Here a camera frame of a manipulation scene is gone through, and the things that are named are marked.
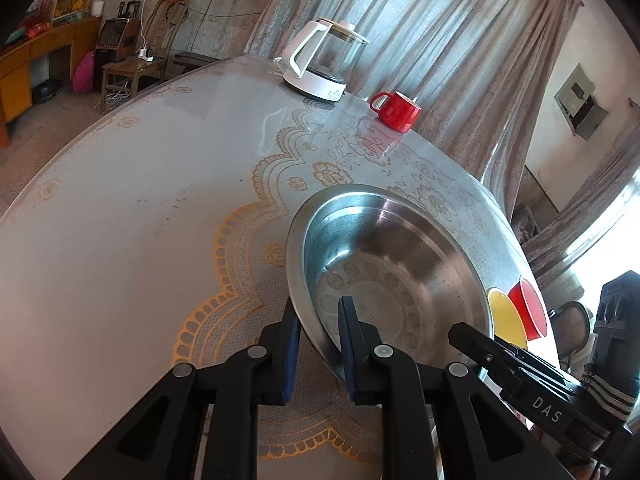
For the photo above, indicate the brown wooden chair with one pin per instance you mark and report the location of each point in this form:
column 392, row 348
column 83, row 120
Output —
column 165, row 25

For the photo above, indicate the dark low bench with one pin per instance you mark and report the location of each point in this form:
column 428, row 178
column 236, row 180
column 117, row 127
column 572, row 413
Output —
column 192, row 61

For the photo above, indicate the black pot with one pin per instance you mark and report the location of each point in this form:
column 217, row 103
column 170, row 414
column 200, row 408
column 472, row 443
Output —
column 45, row 92

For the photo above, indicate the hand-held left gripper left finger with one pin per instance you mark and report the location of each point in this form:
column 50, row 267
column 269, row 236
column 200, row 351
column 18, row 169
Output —
column 290, row 360

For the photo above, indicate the white electric glass kettle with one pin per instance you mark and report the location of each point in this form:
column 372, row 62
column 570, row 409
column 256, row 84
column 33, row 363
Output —
column 320, row 77

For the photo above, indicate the red mug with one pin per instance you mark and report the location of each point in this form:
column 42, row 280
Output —
column 400, row 110

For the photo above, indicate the stainless steel bowl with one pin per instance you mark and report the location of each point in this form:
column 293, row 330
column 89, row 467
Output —
column 390, row 260

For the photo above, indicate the orange wooden desk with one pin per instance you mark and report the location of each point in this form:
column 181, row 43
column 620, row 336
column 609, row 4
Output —
column 20, row 70

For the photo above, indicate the grey patterned cushion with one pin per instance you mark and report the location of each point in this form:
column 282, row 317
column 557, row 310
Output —
column 524, row 225

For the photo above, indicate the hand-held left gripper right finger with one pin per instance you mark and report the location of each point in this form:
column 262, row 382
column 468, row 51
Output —
column 348, row 360

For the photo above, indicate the yellow plastic bowl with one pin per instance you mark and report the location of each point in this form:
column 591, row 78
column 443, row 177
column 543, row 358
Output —
column 505, row 317

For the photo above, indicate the black portable speaker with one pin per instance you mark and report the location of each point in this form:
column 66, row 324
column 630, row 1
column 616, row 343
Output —
column 115, row 40

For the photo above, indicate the pink bag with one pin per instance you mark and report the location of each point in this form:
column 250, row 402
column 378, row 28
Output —
column 84, row 75

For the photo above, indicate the grey wall electrical box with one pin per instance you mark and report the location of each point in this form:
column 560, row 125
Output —
column 580, row 100

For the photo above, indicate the white power strip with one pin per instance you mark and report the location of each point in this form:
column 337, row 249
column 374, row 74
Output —
column 146, row 54

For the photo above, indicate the round wicker chair back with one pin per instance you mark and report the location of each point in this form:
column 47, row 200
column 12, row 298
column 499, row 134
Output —
column 572, row 330

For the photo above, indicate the wide grey sheer curtain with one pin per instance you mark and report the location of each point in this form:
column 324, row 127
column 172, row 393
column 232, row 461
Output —
column 425, row 50

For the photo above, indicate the narrow grey side curtain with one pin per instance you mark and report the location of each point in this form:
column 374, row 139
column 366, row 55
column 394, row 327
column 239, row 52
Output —
column 585, row 210

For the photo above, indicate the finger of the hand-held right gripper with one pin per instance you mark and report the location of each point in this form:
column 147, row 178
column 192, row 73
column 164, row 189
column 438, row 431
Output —
column 485, row 350

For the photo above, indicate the red plastic bowl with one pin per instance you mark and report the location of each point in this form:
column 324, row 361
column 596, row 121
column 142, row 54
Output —
column 532, row 305

